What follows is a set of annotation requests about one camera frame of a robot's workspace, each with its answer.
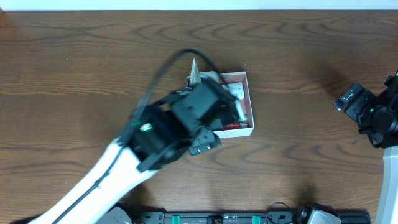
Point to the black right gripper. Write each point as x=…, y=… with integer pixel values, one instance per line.
x=348, y=98

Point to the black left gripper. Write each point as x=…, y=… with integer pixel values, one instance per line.
x=228, y=106

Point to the Colgate toothpaste tube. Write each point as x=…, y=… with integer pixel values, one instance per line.
x=234, y=126

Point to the green toothbrush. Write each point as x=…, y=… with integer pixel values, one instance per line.
x=239, y=108

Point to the green white soap packet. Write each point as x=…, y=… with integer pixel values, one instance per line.
x=237, y=90

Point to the white Pantene tube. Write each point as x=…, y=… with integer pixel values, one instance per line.
x=194, y=74

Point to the clear bottle with dark cap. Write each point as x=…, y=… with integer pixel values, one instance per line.
x=211, y=74

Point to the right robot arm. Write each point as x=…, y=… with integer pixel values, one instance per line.
x=384, y=136

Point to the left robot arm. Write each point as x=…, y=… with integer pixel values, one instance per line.
x=157, y=135

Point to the white box with pink interior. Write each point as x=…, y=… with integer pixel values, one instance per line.
x=234, y=77

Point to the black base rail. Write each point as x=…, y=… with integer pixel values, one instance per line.
x=277, y=213

